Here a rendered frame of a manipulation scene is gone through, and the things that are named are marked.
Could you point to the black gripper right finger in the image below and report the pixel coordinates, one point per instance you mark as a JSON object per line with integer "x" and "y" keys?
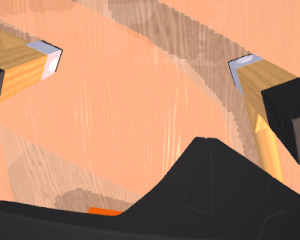
{"x": 251, "y": 201}

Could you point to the long-handled scraper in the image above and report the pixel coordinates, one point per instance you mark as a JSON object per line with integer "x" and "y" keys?
{"x": 272, "y": 98}

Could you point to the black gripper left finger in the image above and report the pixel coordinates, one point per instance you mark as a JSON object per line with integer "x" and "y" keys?
{"x": 179, "y": 207}

